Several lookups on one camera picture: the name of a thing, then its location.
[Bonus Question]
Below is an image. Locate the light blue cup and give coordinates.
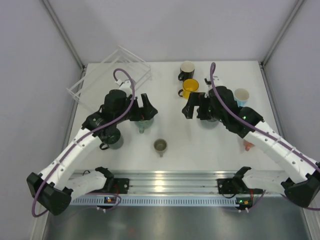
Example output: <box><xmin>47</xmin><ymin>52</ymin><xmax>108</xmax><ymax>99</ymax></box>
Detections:
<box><xmin>234</xmin><ymin>88</ymin><xmax>250</xmax><ymax>107</ymax></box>

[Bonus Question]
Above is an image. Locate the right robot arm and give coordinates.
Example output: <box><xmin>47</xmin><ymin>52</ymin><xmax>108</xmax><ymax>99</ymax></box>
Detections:
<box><xmin>181</xmin><ymin>84</ymin><xmax>320</xmax><ymax>209</ymax></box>

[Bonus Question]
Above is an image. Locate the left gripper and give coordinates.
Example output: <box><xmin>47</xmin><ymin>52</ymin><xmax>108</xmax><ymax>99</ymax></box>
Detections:
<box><xmin>114</xmin><ymin>93</ymin><xmax>157</xmax><ymax>124</ymax></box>

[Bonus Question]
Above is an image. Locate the small grey beige cup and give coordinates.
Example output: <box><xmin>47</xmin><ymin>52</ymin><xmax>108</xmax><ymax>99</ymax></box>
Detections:
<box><xmin>153</xmin><ymin>138</ymin><xmax>168</xmax><ymax>157</ymax></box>

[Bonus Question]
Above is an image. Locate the black mug white inside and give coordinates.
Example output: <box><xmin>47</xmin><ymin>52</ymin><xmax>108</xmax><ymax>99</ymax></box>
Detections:
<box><xmin>178</xmin><ymin>61</ymin><xmax>195</xmax><ymax>81</ymax></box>

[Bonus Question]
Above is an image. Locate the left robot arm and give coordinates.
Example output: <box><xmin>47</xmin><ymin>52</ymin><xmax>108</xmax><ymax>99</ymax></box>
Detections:
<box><xmin>26</xmin><ymin>86</ymin><xmax>158</xmax><ymax>216</ymax></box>

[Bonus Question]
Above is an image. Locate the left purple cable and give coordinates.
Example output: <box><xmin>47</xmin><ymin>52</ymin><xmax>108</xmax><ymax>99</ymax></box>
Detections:
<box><xmin>32</xmin><ymin>68</ymin><xmax>137</xmax><ymax>218</ymax></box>

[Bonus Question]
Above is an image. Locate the aluminium mounting rail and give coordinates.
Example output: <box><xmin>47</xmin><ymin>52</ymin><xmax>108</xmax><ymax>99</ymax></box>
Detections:
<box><xmin>111</xmin><ymin>170</ymin><xmax>236</xmax><ymax>196</ymax></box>

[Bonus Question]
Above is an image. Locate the clear acrylic dish rack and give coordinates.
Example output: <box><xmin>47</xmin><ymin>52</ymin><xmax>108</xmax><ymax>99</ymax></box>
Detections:
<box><xmin>67</xmin><ymin>46</ymin><xmax>152</xmax><ymax>120</ymax></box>

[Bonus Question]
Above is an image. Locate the yellow enamel mug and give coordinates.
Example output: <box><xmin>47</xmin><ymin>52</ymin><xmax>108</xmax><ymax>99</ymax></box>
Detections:
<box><xmin>178</xmin><ymin>78</ymin><xmax>199</xmax><ymax>100</ymax></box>

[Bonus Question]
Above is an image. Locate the small pink cup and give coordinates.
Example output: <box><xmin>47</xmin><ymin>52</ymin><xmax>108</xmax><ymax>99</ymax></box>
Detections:
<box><xmin>243</xmin><ymin>140</ymin><xmax>255</xmax><ymax>152</ymax></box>

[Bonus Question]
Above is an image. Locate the teal speckled ceramic mug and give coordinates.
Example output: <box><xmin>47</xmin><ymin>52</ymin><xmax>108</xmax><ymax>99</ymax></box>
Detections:
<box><xmin>134</xmin><ymin>118</ymin><xmax>154</xmax><ymax>134</ymax></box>

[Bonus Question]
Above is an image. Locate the perforated cable tray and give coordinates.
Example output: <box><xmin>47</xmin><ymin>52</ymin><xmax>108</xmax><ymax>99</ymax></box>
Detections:
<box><xmin>70</xmin><ymin>195</ymin><xmax>239</xmax><ymax>207</ymax></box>

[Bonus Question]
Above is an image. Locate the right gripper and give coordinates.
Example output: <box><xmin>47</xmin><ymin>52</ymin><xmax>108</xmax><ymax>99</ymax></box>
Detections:
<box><xmin>182</xmin><ymin>92</ymin><xmax>226</xmax><ymax>124</ymax></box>

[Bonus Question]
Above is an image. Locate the grey blue glazed mug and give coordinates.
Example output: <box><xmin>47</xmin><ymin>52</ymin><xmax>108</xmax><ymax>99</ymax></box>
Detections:
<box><xmin>200</xmin><ymin>119</ymin><xmax>220</xmax><ymax>130</ymax></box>

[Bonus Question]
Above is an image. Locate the dark green mug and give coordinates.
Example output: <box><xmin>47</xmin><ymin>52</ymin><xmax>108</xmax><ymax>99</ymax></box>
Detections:
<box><xmin>99</xmin><ymin>134</ymin><xmax>124</xmax><ymax>151</ymax></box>

